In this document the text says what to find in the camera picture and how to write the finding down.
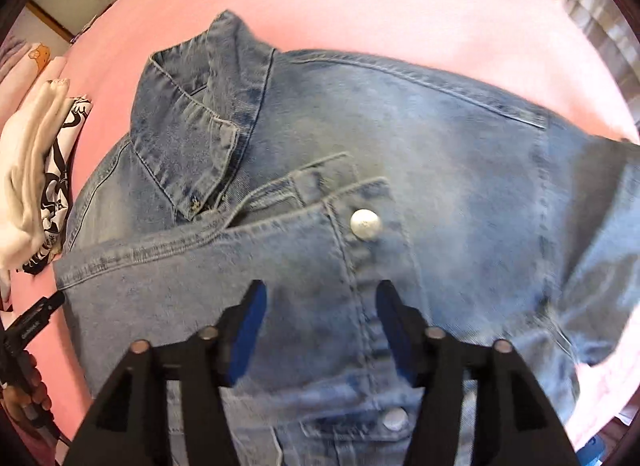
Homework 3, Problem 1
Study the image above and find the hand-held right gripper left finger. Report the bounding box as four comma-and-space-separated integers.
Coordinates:
62, 280, 267, 466

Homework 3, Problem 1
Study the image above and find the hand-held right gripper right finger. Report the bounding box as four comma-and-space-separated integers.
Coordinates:
376, 280, 581, 466

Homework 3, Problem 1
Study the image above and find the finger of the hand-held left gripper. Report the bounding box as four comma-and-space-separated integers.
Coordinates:
4, 292, 66, 347

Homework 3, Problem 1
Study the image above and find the blue denim jacket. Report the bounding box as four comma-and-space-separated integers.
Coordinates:
52, 10, 640, 466

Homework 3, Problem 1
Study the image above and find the person's left hand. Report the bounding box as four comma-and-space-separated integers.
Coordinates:
0, 353, 54, 422

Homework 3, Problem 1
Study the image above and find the black and white printed garment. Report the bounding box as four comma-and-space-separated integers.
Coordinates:
22, 96, 94, 275

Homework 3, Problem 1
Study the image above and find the cream white folded garment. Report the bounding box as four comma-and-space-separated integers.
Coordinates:
0, 78, 77, 271

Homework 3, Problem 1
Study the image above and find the pink cartoon print blanket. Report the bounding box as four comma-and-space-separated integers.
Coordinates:
0, 38, 67, 114

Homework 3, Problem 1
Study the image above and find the pink bed sheet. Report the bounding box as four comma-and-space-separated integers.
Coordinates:
7, 0, 640, 452

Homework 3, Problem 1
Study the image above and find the grey window curtain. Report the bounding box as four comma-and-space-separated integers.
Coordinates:
480, 0, 640, 114

